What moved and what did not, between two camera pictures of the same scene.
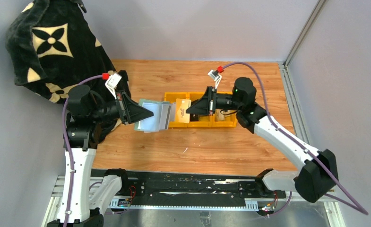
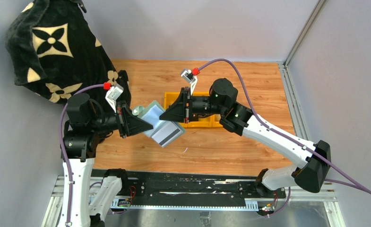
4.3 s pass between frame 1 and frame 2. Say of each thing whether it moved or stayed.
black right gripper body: moved
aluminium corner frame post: stayed
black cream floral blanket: stayed
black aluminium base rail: stayed
